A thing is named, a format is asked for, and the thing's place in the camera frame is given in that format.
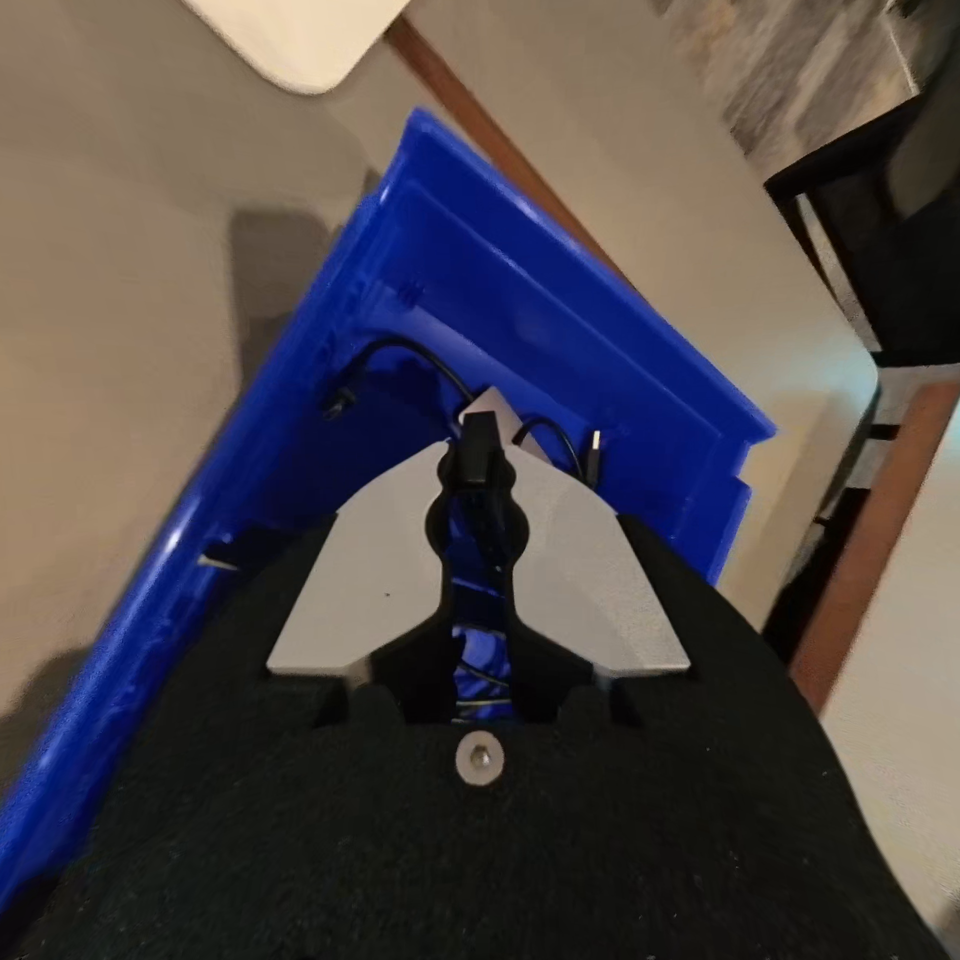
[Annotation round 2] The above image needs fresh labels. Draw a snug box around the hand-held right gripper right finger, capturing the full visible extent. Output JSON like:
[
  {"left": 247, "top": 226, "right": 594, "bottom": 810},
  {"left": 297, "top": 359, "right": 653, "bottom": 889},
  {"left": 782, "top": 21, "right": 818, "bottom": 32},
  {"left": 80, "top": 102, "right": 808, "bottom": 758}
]
[{"left": 501, "top": 448, "right": 691, "bottom": 676}]

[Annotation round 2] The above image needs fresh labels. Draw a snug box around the black usb cable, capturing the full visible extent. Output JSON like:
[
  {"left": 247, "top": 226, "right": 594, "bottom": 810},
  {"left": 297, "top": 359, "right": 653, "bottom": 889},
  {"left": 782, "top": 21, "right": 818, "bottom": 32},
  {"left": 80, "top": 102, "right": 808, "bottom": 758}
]
[
  {"left": 322, "top": 337, "right": 478, "bottom": 423},
  {"left": 516, "top": 416, "right": 606, "bottom": 495},
  {"left": 448, "top": 411, "right": 520, "bottom": 727}
]

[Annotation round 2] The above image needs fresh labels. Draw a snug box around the white charger block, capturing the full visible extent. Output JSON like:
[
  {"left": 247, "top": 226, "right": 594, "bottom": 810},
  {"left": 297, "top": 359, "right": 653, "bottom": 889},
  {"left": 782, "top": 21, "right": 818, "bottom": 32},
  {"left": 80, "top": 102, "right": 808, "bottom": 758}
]
[{"left": 456, "top": 385, "right": 561, "bottom": 465}]

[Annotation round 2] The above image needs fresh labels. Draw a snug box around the blue plastic bin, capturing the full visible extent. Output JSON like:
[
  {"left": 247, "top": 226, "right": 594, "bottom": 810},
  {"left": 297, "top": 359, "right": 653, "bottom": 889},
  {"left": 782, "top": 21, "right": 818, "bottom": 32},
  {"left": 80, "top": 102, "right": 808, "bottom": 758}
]
[{"left": 0, "top": 105, "right": 779, "bottom": 897}]

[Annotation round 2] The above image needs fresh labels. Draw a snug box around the black chair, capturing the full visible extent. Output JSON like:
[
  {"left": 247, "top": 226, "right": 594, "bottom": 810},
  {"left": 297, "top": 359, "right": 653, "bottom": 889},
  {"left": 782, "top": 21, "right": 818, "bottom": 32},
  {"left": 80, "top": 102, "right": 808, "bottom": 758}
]
[{"left": 763, "top": 96, "right": 960, "bottom": 370}]

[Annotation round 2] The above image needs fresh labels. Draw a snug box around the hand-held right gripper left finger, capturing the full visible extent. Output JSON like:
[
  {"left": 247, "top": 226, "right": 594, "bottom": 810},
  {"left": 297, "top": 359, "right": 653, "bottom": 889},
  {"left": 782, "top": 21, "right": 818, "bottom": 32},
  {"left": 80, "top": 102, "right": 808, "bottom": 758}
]
[{"left": 265, "top": 441, "right": 460, "bottom": 676}]

